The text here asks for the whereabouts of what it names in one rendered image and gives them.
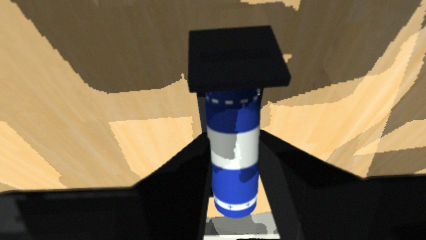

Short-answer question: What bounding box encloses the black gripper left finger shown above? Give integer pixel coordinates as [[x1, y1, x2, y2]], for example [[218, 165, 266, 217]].
[[0, 132, 212, 240]]

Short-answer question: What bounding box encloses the blue and silver battery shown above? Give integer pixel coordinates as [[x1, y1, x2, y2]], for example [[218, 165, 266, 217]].
[[205, 88, 261, 218]]

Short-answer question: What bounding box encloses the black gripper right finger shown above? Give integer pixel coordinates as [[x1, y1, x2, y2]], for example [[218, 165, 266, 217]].
[[258, 130, 426, 240]]

